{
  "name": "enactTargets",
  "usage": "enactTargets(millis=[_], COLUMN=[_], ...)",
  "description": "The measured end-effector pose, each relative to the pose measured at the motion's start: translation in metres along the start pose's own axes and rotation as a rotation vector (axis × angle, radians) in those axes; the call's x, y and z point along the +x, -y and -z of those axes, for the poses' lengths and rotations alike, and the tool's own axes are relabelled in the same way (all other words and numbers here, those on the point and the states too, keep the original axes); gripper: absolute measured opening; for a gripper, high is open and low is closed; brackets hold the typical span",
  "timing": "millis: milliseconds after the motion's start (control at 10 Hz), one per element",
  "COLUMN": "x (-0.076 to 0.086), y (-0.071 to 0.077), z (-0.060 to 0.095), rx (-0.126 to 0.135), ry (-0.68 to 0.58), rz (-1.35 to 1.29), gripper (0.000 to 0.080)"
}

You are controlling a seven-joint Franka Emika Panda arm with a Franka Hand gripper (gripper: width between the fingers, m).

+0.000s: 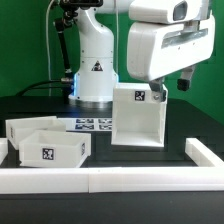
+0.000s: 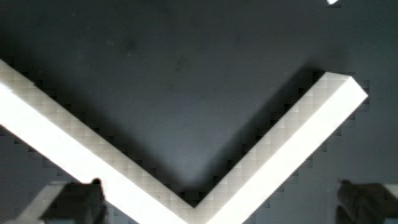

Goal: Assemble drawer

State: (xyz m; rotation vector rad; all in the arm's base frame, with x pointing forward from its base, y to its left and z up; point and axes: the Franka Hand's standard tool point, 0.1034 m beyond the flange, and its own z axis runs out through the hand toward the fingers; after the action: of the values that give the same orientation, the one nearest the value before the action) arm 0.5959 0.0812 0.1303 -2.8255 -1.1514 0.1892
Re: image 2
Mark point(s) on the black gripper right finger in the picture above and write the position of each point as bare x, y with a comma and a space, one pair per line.
368, 203

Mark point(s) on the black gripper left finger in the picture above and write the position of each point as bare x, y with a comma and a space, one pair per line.
68, 204

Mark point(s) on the white drawer cabinet frame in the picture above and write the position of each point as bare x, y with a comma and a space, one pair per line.
191, 162

